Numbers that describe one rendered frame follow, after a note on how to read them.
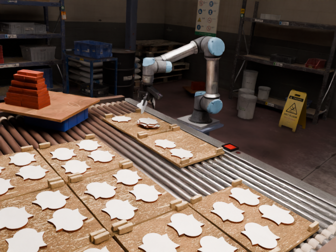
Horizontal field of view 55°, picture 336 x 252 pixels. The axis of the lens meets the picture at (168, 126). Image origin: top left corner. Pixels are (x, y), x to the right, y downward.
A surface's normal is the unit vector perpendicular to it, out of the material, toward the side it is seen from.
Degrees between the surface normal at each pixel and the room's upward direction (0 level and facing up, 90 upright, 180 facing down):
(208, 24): 90
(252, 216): 0
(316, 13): 90
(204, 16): 90
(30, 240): 0
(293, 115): 77
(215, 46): 81
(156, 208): 0
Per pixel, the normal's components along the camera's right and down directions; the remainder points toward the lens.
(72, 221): 0.07, -0.93
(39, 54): 0.77, 0.37
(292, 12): -0.70, 0.20
